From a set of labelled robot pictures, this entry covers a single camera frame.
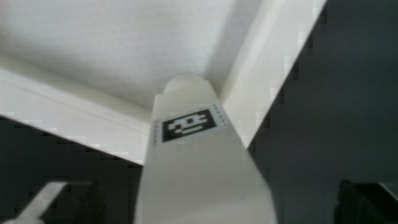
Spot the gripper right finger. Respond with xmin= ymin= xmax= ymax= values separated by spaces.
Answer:
xmin=336 ymin=180 xmax=398 ymax=224

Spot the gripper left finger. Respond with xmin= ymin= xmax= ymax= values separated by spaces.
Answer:
xmin=11 ymin=181 xmax=96 ymax=224

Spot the white desk leg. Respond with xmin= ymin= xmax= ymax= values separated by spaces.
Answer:
xmin=135 ymin=74 xmax=279 ymax=224

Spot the white desk tabletop tray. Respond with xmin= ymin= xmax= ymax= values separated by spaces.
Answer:
xmin=0 ymin=0 xmax=329 ymax=162

